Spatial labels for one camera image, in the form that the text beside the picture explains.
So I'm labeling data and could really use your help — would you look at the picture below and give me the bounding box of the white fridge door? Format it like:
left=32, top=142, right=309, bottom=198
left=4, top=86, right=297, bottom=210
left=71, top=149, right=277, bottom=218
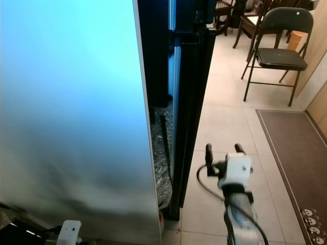
left=0, top=0, right=163, bottom=245

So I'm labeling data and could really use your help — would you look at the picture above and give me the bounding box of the brown floor mat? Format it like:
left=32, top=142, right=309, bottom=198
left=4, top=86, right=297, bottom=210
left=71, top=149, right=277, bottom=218
left=255, top=108, right=327, bottom=245

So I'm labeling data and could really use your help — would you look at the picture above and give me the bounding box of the black folding chair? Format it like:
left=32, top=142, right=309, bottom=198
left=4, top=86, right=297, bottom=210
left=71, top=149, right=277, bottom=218
left=241, top=6, right=314, bottom=107

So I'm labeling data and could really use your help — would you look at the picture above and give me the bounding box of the brown cardboard box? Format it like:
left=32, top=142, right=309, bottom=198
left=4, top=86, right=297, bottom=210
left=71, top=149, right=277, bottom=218
left=286, top=30, right=308, bottom=52

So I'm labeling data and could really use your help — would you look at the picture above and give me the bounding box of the dark wooden chair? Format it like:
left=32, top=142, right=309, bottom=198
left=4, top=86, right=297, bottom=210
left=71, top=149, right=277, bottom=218
left=232, top=0, right=277, bottom=63

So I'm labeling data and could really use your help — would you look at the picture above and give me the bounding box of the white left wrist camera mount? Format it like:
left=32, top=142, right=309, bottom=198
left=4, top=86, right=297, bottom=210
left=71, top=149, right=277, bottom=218
left=57, top=219, right=83, bottom=245

